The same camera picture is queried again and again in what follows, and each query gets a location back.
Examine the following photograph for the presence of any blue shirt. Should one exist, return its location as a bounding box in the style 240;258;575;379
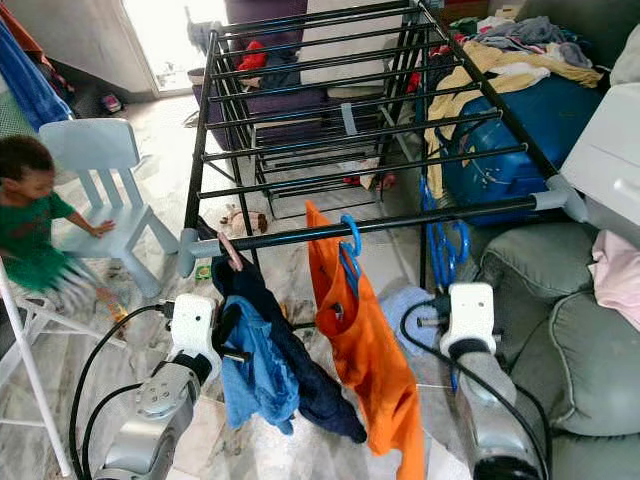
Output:
218;295;301;438

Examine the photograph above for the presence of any blue plastic hanger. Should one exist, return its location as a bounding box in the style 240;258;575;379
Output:
420;175;471;396
335;212;364;301

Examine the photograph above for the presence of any pink hanger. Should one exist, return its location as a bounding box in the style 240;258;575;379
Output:
220;232;246;273

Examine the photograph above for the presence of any orange garment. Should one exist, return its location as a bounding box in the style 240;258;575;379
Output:
303;200;427;480

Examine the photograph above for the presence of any navy blue garment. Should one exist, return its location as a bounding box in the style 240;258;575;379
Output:
210;250;369;446

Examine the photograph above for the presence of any black metal drying rack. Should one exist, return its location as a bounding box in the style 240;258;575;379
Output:
178;0;593;291

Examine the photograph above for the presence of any small brown doll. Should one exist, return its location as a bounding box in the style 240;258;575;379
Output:
220;205;273;238

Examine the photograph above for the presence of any small orange toy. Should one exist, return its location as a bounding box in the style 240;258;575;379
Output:
105;290;131;331

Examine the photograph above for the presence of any grey green sofa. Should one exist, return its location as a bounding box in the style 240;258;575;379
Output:
475;220;640;480

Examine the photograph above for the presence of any pale blue plastic child chair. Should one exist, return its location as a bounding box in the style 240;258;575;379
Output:
38;118;173;301

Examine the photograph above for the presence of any grey metal folding chair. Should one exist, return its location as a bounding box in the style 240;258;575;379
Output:
0;270;131;479

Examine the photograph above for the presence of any blue suitcase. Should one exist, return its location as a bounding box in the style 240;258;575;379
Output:
440;75;606;216

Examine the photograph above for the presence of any child in green shirt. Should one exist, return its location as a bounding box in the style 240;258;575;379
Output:
0;135;116;301

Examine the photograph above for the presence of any purple armchair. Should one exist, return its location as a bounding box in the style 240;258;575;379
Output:
188;0;421;151

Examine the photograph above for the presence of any yellow cloth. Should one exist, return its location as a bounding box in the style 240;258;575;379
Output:
422;40;606;196

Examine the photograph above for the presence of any pale green board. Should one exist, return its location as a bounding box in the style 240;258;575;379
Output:
0;85;31;141

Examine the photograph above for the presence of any red cloth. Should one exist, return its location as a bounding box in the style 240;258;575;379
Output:
235;40;269;86

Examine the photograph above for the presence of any white cushion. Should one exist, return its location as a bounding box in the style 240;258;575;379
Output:
295;0;416;89

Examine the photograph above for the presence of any grey clothes pile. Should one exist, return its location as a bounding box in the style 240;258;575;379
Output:
470;15;593;69

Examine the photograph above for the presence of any blue hanging cloth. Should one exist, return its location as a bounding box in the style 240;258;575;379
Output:
0;5;76;133

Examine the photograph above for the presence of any grey pillow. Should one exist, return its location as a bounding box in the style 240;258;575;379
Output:
610;35;640;91

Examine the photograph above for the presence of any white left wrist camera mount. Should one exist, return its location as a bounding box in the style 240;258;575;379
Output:
168;292;221;359

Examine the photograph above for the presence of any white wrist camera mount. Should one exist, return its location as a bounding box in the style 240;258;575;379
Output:
168;292;221;359
448;281;498;351

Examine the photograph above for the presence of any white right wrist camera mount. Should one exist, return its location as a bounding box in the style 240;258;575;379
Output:
448;281;498;351

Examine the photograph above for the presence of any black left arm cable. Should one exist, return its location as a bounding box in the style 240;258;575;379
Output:
84;382;147;476
66;303;171;480

